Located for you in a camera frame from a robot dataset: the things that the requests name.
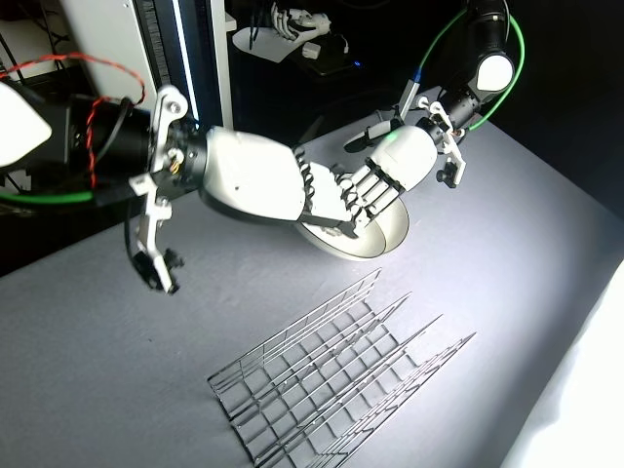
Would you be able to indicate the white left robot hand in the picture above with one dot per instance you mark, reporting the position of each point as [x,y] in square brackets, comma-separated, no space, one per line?
[409,156]

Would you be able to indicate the white plate with leaf print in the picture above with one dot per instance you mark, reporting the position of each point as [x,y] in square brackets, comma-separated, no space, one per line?
[361,246]
[400,224]

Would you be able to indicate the flat black device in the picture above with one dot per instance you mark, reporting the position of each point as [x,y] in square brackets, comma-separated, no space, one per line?
[334,61]

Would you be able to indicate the small white charger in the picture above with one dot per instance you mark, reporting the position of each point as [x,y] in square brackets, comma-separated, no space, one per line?
[312,50]

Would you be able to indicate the spare white robot hand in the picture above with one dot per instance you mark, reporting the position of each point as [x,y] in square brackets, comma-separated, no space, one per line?
[312,24]

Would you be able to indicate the white base sheet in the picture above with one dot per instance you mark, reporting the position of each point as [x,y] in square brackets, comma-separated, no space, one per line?
[263,44]

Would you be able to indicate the white and black robot column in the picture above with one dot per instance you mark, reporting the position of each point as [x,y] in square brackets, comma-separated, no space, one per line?
[222,49]

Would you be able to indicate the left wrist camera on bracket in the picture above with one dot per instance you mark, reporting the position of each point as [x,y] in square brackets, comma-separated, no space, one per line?
[451,170]

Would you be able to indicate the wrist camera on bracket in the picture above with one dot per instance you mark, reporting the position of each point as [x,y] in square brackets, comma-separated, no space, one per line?
[156,263]
[451,170]

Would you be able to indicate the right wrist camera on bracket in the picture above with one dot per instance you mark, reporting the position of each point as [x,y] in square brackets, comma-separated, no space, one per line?
[156,263]

